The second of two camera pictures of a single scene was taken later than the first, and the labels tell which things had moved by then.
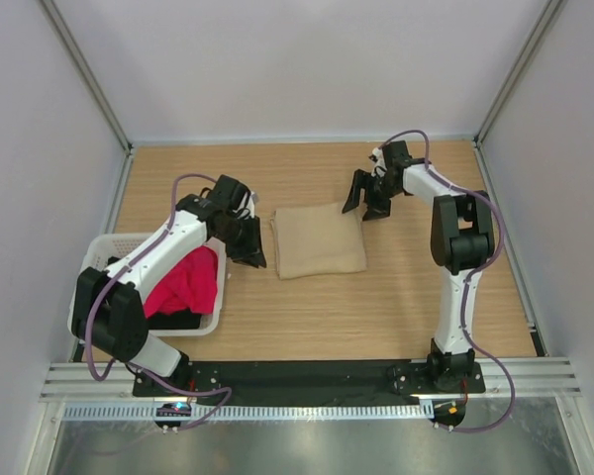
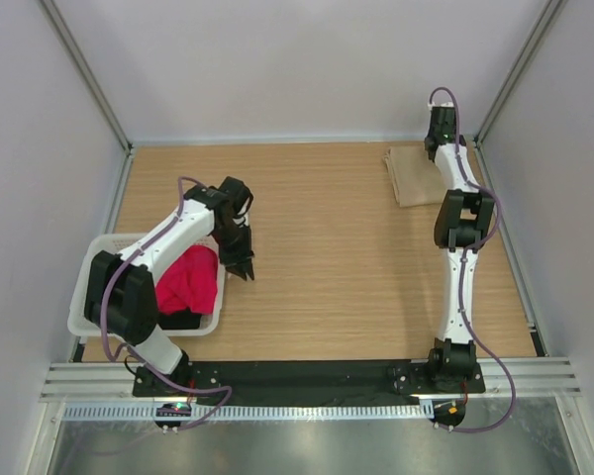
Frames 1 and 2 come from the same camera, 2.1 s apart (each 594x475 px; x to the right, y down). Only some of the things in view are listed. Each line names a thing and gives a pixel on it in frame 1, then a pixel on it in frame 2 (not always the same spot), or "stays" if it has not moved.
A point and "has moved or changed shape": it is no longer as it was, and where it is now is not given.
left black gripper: (250, 252) → (240, 257)
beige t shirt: (319, 239) has moved or changed shape
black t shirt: (171, 320) stays
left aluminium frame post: (86, 71) stays
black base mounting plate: (301, 381) stays
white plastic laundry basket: (105, 247) stays
